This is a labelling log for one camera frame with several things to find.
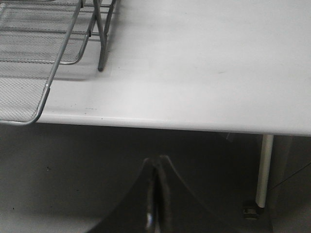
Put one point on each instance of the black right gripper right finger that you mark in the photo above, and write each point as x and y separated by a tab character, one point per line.
180	211

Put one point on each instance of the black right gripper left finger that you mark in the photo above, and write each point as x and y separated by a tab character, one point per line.
137	212

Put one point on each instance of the silver metal rack frame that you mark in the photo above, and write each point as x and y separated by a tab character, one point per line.
100	24

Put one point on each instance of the white table leg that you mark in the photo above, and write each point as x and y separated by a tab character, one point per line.
263	170

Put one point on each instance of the silver mesh tray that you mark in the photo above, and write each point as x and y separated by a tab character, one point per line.
24	86
73	48

